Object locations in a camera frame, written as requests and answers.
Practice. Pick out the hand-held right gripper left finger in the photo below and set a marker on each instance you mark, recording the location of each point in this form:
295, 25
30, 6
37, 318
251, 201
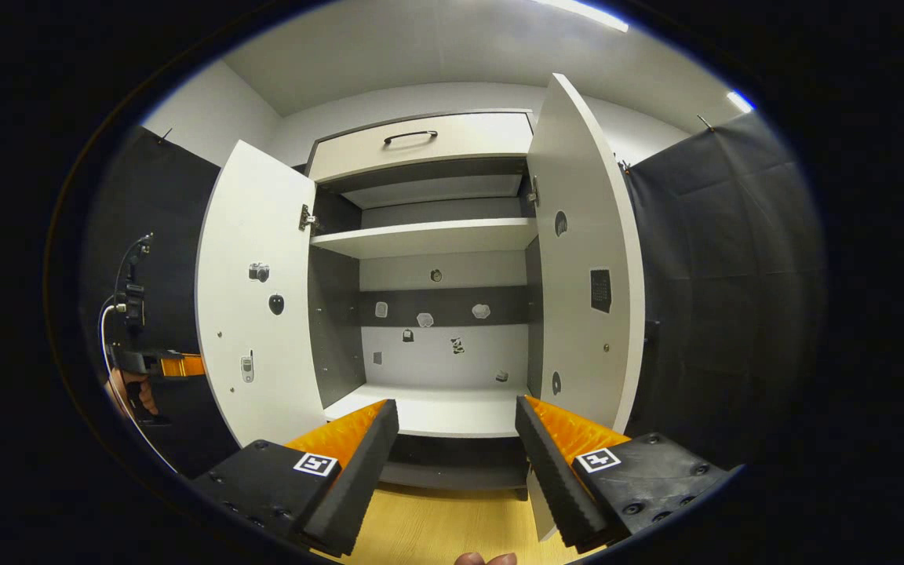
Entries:
354, 480

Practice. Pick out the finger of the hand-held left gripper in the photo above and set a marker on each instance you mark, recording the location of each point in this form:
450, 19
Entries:
184, 366

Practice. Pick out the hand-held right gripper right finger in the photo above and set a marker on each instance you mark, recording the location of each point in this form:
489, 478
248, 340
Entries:
550, 480

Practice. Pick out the beige cabinet door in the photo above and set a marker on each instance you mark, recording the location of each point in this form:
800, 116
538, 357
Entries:
256, 220
577, 157

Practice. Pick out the white cabinet shelf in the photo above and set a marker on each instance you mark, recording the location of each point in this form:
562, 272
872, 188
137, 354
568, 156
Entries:
432, 192
421, 237
428, 412

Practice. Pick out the metal door hinge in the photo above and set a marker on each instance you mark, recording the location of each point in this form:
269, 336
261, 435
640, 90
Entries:
308, 219
534, 191

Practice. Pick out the black backdrop cloth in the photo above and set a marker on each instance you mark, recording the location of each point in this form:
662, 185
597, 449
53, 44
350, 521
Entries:
719, 275

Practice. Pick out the short ceiling light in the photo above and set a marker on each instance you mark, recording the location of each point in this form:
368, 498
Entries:
741, 102

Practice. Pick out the long ceiling light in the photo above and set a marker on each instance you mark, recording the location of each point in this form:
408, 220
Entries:
581, 12

